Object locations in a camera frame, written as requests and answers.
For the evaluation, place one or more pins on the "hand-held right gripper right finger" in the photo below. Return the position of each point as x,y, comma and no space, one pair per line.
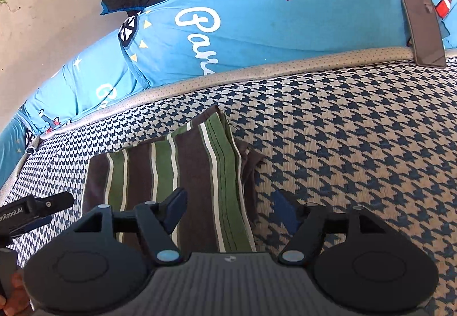
285,210

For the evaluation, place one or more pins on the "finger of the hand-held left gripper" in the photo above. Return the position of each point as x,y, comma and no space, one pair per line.
50,202
34,224

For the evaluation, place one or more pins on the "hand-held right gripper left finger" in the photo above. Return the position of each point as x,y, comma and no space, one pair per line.
176,207

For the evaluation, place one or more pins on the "green brown striped shirt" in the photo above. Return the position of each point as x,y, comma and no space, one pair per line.
178,173

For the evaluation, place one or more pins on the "person's left hand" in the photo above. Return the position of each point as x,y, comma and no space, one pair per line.
18,292

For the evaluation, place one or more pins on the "houndstooth sofa seat cushion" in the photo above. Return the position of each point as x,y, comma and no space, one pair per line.
357,141

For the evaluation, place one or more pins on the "blue printed sofa backrest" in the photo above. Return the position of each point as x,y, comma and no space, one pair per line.
267,23

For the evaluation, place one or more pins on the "black smartphone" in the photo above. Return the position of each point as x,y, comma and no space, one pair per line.
423,27

